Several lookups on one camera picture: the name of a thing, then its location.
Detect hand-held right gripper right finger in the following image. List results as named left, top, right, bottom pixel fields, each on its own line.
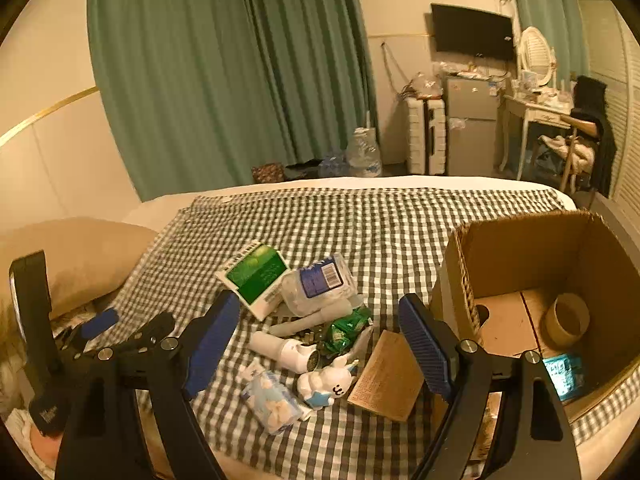
left=398, top=294, right=581, bottom=480

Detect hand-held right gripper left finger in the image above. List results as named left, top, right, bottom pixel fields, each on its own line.
left=54, top=290, right=242, bottom=480

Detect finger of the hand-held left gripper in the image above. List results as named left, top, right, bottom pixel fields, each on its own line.
left=64, top=308, right=121, bottom=356
left=107, top=311, right=177, bottom=356

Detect cardboard box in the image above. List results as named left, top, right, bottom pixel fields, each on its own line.
left=430, top=210, right=640, bottom=461

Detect beige pillow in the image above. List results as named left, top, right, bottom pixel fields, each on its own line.
left=0, top=217, right=161, bottom=321

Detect white bottle with dark cap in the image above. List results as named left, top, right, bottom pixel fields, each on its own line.
left=249, top=331, right=323, bottom=373

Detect green and white box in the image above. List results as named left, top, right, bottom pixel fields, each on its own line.
left=216, top=241, right=292, bottom=321

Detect white tissue packet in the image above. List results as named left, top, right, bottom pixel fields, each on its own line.
left=240, top=366, right=313, bottom=435

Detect green snack packet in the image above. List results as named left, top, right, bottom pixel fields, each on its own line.
left=322, top=307, right=373, bottom=353

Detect white tube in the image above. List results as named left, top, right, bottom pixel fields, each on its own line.
left=268, top=305, right=351, bottom=337

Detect white rabbit toy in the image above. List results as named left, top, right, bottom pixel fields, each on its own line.
left=297, top=352, right=360, bottom=408

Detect clear bag with blue label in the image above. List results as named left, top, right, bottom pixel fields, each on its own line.
left=282, top=254, right=357, bottom=317

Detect checkered blanket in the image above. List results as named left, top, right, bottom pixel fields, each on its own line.
left=65, top=187, right=640, bottom=480

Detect blue packet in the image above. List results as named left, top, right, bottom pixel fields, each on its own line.
left=542, top=352, right=586, bottom=403

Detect brown paper tape roll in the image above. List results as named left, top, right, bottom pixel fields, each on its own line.
left=545, top=293, right=591, bottom=348

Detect patterned brown bag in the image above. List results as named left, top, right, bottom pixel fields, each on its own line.
left=251, top=162, right=286, bottom=184

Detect white bed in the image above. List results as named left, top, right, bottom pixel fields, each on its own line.
left=122, top=176, right=578, bottom=231

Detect pack of small water bottles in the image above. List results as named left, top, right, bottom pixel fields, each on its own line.
left=320, top=150, right=351, bottom=177

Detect large clear water bottle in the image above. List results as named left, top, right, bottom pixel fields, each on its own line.
left=346, top=127, right=378, bottom=177

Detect white ribbed suitcase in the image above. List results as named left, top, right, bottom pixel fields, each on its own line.
left=405, top=96, right=447, bottom=176

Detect grey small fridge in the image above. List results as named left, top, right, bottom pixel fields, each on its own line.
left=445, top=75, right=501, bottom=177

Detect white clothes pile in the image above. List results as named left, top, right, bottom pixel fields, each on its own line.
left=540, top=135, right=598, bottom=176

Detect white vanity table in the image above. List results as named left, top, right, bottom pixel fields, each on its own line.
left=500, top=92, right=576, bottom=181

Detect wide green curtain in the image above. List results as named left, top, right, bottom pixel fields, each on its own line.
left=87, top=0, right=383, bottom=201

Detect clear plastic bags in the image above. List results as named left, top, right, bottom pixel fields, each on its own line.
left=407, top=72, right=446, bottom=101

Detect wooden chair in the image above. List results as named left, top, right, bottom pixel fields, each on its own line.
left=560, top=112, right=601, bottom=193

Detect black garment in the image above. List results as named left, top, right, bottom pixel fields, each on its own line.
left=570, top=75, right=617, bottom=198

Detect oval vanity mirror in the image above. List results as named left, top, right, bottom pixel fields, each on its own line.
left=517, top=26, right=557, bottom=92

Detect white louvered closet door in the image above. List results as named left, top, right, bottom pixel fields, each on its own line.
left=575, top=0, right=640, bottom=211

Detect narrow green curtain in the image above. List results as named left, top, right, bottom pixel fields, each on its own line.
left=505, top=0, right=591, bottom=81

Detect wall cable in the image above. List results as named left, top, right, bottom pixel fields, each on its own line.
left=380, top=42, right=407, bottom=97

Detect black wall television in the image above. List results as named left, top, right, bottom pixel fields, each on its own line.
left=431, top=3, right=516, bottom=61

